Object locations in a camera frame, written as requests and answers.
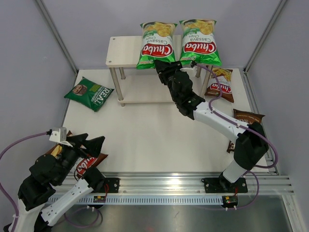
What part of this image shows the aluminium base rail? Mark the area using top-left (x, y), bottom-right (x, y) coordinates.
top-left (47, 174), bottom-right (294, 205)

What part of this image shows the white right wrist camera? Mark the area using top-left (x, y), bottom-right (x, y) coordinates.
top-left (180, 61), bottom-right (198, 73)

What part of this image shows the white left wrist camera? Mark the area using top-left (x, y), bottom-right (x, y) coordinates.
top-left (49, 127), bottom-right (73, 147)

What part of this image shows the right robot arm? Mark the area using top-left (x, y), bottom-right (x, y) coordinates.
top-left (154, 60), bottom-right (269, 193)

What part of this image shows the brown chuba bag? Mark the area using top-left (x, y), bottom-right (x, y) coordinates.
top-left (205, 68), bottom-right (234, 103)
top-left (46, 145), bottom-right (108, 180)

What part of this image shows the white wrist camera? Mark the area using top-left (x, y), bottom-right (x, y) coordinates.
top-left (49, 127), bottom-right (73, 147)
top-left (180, 61), bottom-right (198, 73)

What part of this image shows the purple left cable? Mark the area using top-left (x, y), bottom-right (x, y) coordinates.
top-left (0, 130), bottom-right (53, 228)

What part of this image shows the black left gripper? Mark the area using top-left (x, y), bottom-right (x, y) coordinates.
top-left (55, 133), bottom-right (105, 185)

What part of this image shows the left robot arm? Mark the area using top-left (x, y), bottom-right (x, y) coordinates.
top-left (3, 133), bottom-right (105, 232)

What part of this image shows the green Chuba chips bag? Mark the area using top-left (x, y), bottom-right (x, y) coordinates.
top-left (180, 19), bottom-right (222, 66)
top-left (136, 21), bottom-right (177, 70)

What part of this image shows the white two-tier shelf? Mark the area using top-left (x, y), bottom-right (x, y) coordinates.
top-left (106, 34), bottom-right (218, 107)

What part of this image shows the brown sea salt chips bag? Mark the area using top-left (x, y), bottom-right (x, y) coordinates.
top-left (226, 108), bottom-right (266, 153)

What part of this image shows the brown Chuba bag by shelf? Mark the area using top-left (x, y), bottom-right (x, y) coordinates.
top-left (205, 68), bottom-right (234, 103)

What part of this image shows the dark green REAL chips bag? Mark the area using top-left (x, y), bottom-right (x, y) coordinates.
top-left (64, 77), bottom-right (114, 112)

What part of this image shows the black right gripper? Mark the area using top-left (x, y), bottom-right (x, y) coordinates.
top-left (154, 60), bottom-right (183, 103)

